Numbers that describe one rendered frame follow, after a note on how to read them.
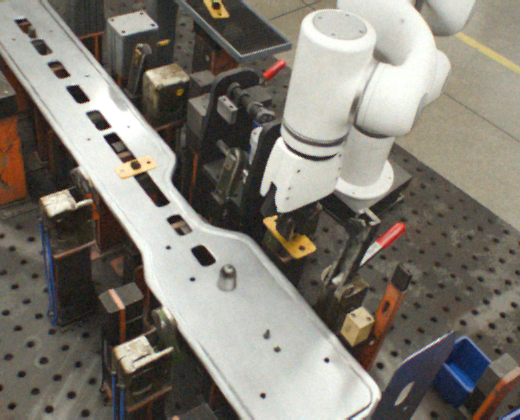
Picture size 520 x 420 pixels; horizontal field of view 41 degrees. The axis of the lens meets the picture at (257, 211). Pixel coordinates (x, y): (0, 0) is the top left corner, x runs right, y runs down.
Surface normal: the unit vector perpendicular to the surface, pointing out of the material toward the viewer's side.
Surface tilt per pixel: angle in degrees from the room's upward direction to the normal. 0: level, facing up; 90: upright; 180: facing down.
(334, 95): 86
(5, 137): 90
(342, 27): 0
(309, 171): 90
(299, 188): 91
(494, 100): 0
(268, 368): 0
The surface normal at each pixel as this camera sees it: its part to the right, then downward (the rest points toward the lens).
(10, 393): 0.14, -0.69
